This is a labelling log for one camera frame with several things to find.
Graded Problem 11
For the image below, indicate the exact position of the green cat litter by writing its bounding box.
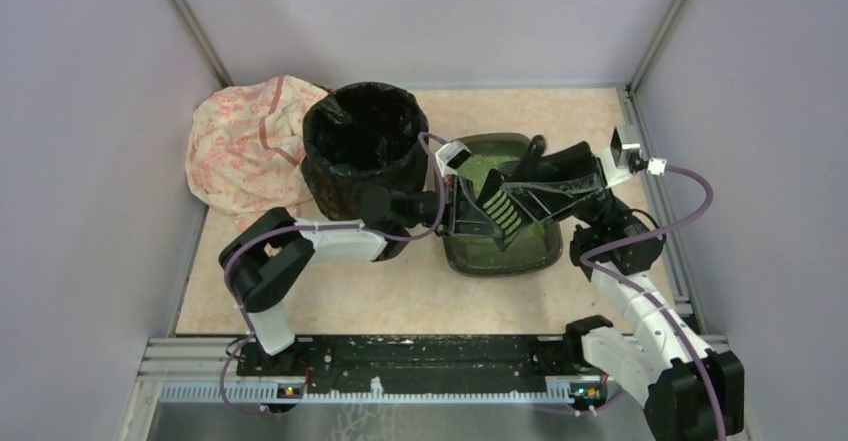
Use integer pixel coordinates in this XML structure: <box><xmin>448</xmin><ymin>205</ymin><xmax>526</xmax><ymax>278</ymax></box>
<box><xmin>445</xmin><ymin>154</ymin><xmax>552</xmax><ymax>252</ymax></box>

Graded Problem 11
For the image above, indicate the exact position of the aluminium rail frame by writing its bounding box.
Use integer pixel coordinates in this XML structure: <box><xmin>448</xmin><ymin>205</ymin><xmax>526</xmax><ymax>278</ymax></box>
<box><xmin>121</xmin><ymin>315</ymin><xmax>750</xmax><ymax>440</ymax></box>

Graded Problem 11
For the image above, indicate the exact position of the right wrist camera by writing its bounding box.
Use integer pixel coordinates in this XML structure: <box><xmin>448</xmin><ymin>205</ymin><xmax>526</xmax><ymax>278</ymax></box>
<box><xmin>596</xmin><ymin>125</ymin><xmax>667</xmax><ymax>188</ymax></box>

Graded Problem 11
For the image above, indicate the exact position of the dark grey litter box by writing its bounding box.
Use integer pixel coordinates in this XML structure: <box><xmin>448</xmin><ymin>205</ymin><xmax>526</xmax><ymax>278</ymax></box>
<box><xmin>442</xmin><ymin>133</ymin><xmax>563</xmax><ymax>277</ymax></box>

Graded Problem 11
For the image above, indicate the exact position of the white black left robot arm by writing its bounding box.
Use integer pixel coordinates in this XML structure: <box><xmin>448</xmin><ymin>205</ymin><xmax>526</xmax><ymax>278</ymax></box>
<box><xmin>218</xmin><ymin>176</ymin><xmax>524</xmax><ymax>371</ymax></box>

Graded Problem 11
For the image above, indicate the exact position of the black litter scoop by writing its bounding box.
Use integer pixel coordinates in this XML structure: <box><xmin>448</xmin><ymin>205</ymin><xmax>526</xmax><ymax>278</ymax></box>
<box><xmin>475</xmin><ymin>168</ymin><xmax>530</xmax><ymax>251</ymax></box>

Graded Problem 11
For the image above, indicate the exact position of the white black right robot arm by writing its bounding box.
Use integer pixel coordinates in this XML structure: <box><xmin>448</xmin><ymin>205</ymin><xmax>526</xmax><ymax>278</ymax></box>
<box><xmin>478</xmin><ymin>136</ymin><xmax>745</xmax><ymax>440</ymax></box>

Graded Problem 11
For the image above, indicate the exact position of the pink patterned cloth bag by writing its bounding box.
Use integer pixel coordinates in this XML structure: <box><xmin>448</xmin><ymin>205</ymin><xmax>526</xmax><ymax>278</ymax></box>
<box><xmin>185</xmin><ymin>75</ymin><xmax>329</xmax><ymax>231</ymax></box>

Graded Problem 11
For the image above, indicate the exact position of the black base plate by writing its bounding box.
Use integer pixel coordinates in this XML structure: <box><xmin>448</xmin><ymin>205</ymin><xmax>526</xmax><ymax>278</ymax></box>
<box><xmin>236</xmin><ymin>335</ymin><xmax>612</xmax><ymax>404</ymax></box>

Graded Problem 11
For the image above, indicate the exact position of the black bag lined bin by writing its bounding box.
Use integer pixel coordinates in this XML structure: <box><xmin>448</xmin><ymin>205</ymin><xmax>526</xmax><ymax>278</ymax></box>
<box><xmin>301</xmin><ymin>82</ymin><xmax>429</xmax><ymax>221</ymax></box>

